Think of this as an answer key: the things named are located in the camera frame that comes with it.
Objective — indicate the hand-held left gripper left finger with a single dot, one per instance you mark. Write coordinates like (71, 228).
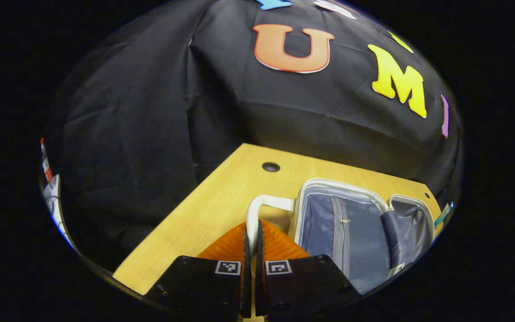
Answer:
(246, 277)

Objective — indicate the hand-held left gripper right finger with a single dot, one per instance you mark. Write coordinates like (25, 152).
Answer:
(259, 277)

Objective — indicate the black backdrop cloth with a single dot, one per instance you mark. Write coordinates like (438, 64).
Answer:
(150, 134)

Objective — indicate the red white bottle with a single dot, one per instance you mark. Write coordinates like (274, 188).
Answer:
(45, 165)

